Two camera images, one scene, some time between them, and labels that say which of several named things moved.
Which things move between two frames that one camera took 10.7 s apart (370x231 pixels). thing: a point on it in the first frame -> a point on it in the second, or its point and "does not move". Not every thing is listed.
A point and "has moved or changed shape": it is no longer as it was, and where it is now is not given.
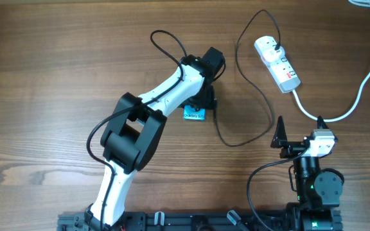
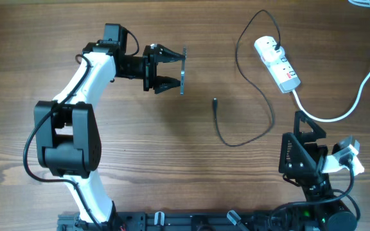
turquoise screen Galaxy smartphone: [191, 114] has moved or changed shape
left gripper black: [208, 102] -> [149, 63]
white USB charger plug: [272, 55] does not move
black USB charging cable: [250, 79] does not move
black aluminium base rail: [184, 221] does not move
